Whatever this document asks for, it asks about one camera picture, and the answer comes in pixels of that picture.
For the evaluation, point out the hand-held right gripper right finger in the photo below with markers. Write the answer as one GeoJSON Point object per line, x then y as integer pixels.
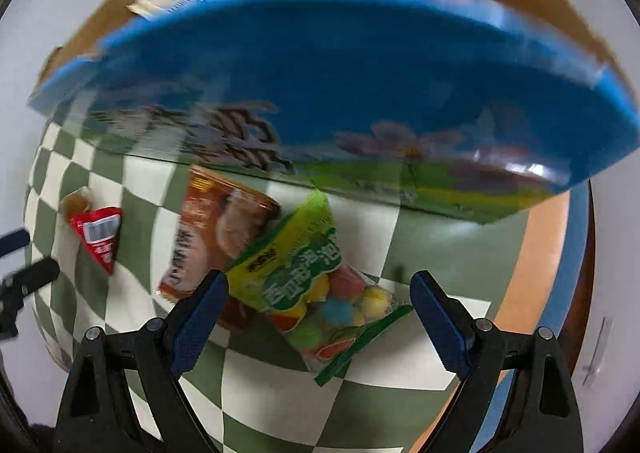
{"type": "Point", "coordinates": [442, 323]}

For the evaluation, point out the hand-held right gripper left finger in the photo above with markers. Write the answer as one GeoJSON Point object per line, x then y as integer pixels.
{"type": "Point", "coordinates": [200, 323]}

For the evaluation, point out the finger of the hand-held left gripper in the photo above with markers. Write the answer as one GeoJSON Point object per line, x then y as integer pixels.
{"type": "Point", "coordinates": [32, 277]}
{"type": "Point", "coordinates": [14, 240]}

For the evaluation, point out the green candy packet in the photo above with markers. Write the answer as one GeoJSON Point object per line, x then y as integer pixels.
{"type": "Point", "coordinates": [310, 293]}

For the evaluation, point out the cardboard box blue print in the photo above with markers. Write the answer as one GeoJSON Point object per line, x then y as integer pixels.
{"type": "Point", "coordinates": [350, 83]}

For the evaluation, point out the green white checkered blanket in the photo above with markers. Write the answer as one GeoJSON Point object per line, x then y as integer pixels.
{"type": "Point", "coordinates": [450, 253]}

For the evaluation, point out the small brown jelly cup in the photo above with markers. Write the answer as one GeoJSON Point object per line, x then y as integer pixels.
{"type": "Point", "coordinates": [77, 200]}

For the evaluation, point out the small red triangular packet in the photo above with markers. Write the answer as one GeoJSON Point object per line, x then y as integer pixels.
{"type": "Point", "coordinates": [100, 235]}

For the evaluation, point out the brown meat snack packet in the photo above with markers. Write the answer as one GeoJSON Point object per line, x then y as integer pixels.
{"type": "Point", "coordinates": [210, 228]}

